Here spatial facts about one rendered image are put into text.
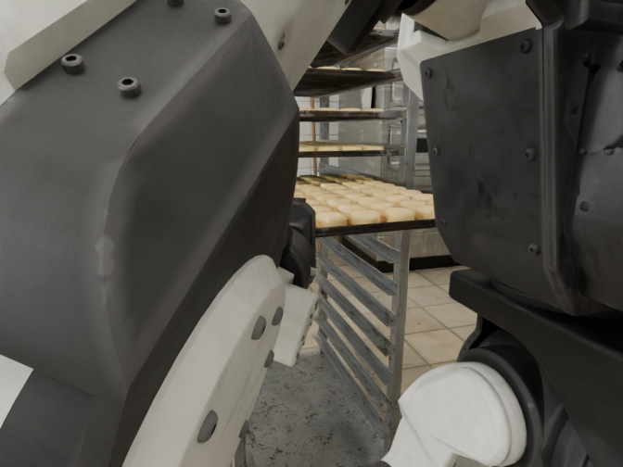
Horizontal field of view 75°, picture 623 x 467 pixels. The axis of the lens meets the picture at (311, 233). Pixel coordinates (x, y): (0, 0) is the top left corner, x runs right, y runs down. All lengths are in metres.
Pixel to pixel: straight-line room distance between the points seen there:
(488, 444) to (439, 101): 0.29
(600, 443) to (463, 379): 0.11
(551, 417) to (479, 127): 0.23
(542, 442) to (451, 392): 0.08
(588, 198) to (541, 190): 0.02
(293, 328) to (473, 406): 0.18
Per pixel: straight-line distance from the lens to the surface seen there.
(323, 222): 0.63
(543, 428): 0.40
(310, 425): 1.48
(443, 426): 0.46
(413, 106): 1.03
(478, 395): 0.40
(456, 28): 0.31
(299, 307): 0.33
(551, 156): 0.27
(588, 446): 0.37
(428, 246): 3.32
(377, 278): 1.19
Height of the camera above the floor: 1.10
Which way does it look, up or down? 15 degrees down
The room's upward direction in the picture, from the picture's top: straight up
